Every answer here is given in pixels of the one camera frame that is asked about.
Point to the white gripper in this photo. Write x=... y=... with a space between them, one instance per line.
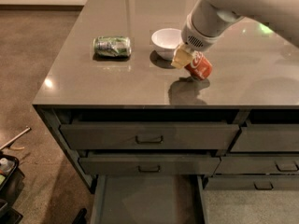
x=196 y=38

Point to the red coke can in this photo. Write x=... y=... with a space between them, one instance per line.
x=199 y=67

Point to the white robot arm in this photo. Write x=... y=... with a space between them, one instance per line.
x=210 y=18

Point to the crushed green soda can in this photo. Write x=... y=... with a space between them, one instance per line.
x=112 y=46

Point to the grey counter cabinet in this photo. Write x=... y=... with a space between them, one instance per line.
x=254 y=78

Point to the middle right grey drawer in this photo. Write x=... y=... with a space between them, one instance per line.
x=258 y=165

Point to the top right grey drawer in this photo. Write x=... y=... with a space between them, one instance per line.
x=267 y=138

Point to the bottom right grey drawer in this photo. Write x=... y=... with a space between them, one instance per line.
x=252 y=182

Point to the top left grey drawer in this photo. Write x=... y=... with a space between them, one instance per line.
x=149 y=135

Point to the middle left grey drawer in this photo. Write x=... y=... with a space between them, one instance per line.
x=149 y=164

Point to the open bottom grey drawer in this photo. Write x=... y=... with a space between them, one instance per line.
x=149 y=199

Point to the black object at bottom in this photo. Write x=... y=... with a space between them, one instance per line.
x=80 y=217

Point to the white bowl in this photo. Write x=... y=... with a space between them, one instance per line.
x=165 y=41

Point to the metal rod on floor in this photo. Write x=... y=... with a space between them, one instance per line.
x=9 y=144

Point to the small plastic bottle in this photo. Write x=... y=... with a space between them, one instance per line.
x=6 y=165

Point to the black tray with items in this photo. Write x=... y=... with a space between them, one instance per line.
x=10 y=188

